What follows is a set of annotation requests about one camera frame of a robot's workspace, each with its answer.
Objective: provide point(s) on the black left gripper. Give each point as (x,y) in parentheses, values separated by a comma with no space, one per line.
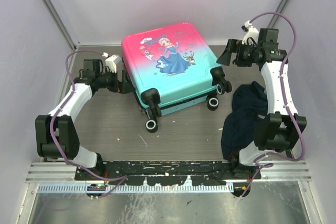
(123,87)

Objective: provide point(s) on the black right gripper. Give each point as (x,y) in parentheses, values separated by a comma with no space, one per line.
(233,45)

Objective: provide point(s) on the pink teal suitcase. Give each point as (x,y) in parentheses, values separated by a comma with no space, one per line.
(172,68)

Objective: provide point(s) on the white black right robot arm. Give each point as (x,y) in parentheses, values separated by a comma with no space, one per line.
(263,120)

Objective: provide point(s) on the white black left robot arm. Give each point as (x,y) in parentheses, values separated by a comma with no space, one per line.
(56,136)

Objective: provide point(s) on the navy garment with red trim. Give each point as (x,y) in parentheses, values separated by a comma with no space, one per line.
(249,105)

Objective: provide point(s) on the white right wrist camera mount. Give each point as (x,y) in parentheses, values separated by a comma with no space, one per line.
(251,33)

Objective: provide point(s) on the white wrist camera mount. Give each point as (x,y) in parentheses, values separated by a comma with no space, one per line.
(111,62)
(251,33)

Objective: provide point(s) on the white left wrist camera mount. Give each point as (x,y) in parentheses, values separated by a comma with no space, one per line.
(111,62)

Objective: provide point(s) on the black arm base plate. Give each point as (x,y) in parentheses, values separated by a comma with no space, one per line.
(172,173)

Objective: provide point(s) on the white slotted cable duct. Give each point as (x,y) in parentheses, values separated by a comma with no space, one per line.
(123,189)

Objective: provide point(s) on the aluminium left corner post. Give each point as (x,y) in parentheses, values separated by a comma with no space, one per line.
(59,23)

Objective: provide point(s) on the aluminium frame rail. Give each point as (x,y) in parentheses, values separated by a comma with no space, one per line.
(58,172)

